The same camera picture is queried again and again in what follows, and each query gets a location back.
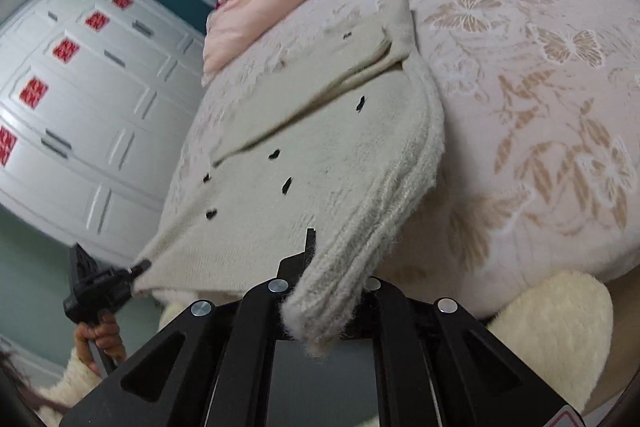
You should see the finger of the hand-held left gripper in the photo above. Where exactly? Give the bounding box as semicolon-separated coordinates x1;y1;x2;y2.
114;259;152;290

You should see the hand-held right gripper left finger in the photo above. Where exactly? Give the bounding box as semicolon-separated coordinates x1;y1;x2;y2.
60;228;317;427

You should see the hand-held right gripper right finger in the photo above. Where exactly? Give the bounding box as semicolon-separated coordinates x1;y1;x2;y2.
350;277;587;427

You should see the beige knitted sweater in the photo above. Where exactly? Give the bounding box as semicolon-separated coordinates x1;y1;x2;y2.
132;0;446;358

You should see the person's left forearm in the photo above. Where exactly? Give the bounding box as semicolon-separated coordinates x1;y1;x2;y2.
36;347;103;427

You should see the person's left hand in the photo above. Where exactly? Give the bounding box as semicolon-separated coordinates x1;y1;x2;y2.
73;313;127;376

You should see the white wardrobe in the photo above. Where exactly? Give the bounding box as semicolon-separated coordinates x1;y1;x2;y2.
0;0;207;266

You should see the pink butterfly bed blanket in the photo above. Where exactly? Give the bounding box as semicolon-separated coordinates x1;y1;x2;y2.
165;0;640;324

